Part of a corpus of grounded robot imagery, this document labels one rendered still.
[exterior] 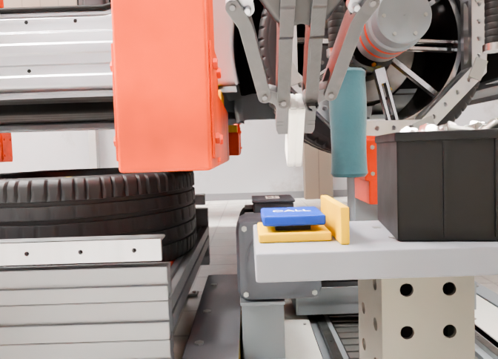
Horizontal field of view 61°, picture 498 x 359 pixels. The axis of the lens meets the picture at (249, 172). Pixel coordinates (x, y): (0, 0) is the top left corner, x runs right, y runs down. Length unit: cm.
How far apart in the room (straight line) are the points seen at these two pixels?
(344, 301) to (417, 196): 81
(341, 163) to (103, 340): 64
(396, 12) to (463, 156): 65
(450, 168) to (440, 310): 15
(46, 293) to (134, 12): 54
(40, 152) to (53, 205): 430
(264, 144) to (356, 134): 376
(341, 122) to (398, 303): 62
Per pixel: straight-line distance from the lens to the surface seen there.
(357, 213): 135
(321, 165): 469
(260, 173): 479
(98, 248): 87
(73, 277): 90
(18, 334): 98
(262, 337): 102
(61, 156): 522
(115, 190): 102
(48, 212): 102
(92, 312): 91
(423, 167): 48
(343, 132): 104
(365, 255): 44
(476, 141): 50
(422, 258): 46
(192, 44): 75
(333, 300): 125
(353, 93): 105
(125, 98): 76
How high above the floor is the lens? 55
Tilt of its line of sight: 3 degrees down
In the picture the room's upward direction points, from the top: 2 degrees counter-clockwise
